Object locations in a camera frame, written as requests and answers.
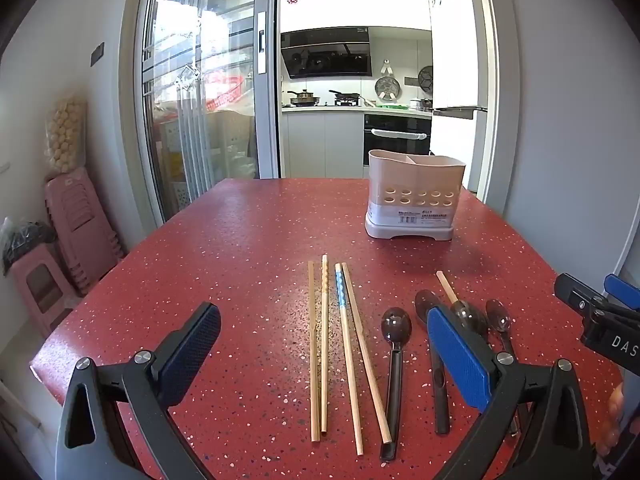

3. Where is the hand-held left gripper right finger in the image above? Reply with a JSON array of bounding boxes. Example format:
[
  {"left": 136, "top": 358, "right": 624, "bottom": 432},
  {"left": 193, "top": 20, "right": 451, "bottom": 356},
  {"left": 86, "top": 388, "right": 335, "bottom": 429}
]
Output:
[{"left": 426, "top": 305, "right": 593, "bottom": 480}]

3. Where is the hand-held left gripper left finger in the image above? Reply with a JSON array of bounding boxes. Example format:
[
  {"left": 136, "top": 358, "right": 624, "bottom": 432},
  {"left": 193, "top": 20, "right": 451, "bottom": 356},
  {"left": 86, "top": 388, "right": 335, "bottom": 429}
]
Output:
[{"left": 55, "top": 301, "right": 222, "bottom": 480}]

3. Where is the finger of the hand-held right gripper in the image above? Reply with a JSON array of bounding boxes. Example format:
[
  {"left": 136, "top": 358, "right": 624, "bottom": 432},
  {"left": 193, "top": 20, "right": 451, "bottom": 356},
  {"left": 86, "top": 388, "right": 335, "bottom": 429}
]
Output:
[
  {"left": 554, "top": 273, "right": 608, "bottom": 318},
  {"left": 603, "top": 274, "right": 640, "bottom": 312}
]

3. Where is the dark brown plastic spoon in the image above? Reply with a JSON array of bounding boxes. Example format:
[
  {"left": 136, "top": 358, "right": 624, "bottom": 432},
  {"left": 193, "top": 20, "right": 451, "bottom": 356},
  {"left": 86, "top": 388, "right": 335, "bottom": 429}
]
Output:
[
  {"left": 485, "top": 299, "right": 530, "bottom": 438},
  {"left": 414, "top": 289, "right": 451, "bottom": 435},
  {"left": 379, "top": 307, "right": 413, "bottom": 462}
]

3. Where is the wooden handle dark spoon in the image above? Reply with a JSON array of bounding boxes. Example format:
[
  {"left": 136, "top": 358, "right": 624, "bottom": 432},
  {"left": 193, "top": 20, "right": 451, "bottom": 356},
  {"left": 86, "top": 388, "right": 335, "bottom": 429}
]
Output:
[{"left": 436, "top": 270, "right": 489, "bottom": 341}]

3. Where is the plain wooden chopstick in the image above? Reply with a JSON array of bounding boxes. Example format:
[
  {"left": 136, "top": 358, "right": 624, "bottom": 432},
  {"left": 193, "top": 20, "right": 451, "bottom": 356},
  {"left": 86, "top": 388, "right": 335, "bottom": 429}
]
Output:
[
  {"left": 341, "top": 261, "right": 392, "bottom": 445},
  {"left": 308, "top": 260, "right": 320, "bottom": 443}
]

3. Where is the blue patterned wooden chopstick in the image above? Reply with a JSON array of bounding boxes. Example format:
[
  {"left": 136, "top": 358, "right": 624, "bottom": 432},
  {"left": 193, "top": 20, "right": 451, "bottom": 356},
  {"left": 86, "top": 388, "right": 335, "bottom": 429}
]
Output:
[{"left": 334, "top": 263, "right": 364, "bottom": 456}]

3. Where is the zigzag tip wooden chopstick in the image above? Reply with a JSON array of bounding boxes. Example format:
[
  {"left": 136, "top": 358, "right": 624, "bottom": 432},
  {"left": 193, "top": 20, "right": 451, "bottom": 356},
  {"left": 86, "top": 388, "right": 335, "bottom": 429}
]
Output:
[{"left": 320, "top": 254, "right": 329, "bottom": 436}]

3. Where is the white plastic utensil holder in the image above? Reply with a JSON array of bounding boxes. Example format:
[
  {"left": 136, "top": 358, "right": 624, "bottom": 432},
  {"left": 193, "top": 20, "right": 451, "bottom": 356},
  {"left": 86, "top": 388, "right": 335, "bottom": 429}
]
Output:
[{"left": 364, "top": 149, "right": 466, "bottom": 241}]

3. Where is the person's right hand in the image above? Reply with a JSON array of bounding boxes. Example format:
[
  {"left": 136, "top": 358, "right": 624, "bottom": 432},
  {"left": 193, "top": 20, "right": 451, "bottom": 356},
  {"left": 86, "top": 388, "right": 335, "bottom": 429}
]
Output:
[{"left": 597, "top": 380, "right": 627, "bottom": 458}]

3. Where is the single pink plastic stool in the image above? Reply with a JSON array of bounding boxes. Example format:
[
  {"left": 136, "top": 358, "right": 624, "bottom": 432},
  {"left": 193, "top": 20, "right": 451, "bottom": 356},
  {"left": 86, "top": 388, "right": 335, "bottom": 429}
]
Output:
[{"left": 9, "top": 250, "right": 81, "bottom": 341}]

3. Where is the stack of pink stools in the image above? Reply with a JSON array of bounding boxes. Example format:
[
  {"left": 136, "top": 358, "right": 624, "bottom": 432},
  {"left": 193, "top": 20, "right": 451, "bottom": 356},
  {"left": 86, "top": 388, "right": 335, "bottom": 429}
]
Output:
[{"left": 44, "top": 167, "right": 126, "bottom": 296}]

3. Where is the black plastic bag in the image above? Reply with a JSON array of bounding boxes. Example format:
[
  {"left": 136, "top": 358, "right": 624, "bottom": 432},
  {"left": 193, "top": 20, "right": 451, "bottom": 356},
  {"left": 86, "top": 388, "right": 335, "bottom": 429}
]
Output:
[{"left": 1, "top": 217, "right": 57, "bottom": 276}]

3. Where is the black built-in oven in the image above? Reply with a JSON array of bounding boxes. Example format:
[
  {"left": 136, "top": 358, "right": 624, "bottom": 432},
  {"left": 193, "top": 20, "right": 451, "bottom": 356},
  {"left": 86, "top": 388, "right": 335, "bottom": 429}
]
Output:
[{"left": 363, "top": 114, "right": 432, "bottom": 166}]

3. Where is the sliding glass door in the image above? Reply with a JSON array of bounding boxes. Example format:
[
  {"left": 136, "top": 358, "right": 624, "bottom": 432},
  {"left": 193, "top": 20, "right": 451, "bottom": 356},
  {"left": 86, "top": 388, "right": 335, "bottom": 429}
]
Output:
[{"left": 120, "top": 0, "right": 278, "bottom": 226}]

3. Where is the grey kitchen counter cabinet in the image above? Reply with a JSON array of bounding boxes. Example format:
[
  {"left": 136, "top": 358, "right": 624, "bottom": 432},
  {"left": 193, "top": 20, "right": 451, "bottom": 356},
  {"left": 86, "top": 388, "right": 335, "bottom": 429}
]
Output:
[{"left": 281, "top": 105, "right": 366, "bottom": 179}]

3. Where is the bag of yellow balls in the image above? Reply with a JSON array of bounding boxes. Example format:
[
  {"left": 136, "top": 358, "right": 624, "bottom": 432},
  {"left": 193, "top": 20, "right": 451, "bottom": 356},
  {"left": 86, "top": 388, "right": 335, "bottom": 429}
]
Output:
[{"left": 44, "top": 91, "right": 88, "bottom": 181}]

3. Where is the white refrigerator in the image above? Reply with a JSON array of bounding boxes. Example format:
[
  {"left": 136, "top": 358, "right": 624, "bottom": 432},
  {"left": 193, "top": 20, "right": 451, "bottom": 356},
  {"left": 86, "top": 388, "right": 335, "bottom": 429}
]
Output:
[{"left": 425, "top": 0, "right": 493, "bottom": 196}]

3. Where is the black range hood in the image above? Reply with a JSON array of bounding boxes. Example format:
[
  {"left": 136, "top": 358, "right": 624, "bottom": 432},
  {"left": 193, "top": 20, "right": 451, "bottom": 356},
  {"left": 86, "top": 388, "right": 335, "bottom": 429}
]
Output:
[{"left": 280, "top": 27, "right": 372, "bottom": 79}]

